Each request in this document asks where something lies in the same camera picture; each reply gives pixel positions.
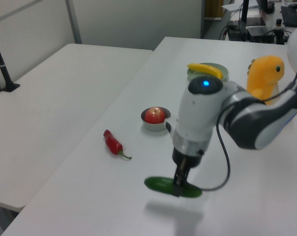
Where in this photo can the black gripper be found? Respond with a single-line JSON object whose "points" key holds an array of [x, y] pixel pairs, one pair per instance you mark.
{"points": [[187, 159]]}

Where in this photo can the dark green cucumber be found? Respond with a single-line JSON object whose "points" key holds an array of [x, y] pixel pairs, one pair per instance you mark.
{"points": [[160, 184]]}

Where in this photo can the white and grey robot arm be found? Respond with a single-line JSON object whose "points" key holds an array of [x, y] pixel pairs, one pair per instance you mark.
{"points": [[197, 115]]}

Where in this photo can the small grey bowl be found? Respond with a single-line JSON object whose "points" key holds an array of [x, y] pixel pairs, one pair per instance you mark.
{"points": [[152, 127]]}

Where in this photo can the red apple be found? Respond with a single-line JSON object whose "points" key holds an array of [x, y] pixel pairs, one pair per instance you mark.
{"points": [[154, 115]]}

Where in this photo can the red chili pepper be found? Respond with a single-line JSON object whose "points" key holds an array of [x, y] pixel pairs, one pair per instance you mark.
{"points": [[112, 145]]}

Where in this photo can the yellow banana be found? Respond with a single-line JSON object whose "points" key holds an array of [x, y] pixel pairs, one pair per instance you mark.
{"points": [[205, 68]]}

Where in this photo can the pale green plate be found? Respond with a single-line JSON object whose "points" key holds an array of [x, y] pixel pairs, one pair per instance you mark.
{"points": [[224, 72]]}

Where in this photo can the orange dinosaur plush toy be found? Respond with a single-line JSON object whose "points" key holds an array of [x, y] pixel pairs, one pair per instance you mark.
{"points": [[264, 73]]}

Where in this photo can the black computer box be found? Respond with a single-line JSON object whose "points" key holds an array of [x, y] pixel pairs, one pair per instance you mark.
{"points": [[235, 30]]}

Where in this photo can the black flat electronics box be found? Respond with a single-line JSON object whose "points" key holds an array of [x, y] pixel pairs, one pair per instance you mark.
{"points": [[260, 33]]}

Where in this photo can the black vertical monitor pole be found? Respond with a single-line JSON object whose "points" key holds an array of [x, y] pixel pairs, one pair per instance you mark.
{"points": [[245, 19]]}

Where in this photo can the yellow wooden cabinet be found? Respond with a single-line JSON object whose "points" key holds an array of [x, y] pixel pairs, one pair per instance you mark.
{"points": [[212, 8]]}

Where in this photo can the white paper sheet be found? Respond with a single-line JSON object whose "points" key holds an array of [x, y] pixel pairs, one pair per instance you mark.
{"points": [[232, 7]]}

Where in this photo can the emergency stop button box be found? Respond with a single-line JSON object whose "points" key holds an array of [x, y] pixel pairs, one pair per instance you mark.
{"points": [[278, 22]]}

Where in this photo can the black keyboard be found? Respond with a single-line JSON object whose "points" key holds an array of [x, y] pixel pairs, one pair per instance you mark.
{"points": [[289, 16]]}

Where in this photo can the black computer mouse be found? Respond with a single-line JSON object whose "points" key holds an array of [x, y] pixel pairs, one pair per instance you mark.
{"points": [[293, 6]]}

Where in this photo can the black pole stand with base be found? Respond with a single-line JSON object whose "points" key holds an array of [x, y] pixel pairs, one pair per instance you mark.
{"points": [[2, 68]]}

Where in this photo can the grey partition frame post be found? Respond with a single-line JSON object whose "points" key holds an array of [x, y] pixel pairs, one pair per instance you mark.
{"points": [[73, 22]]}

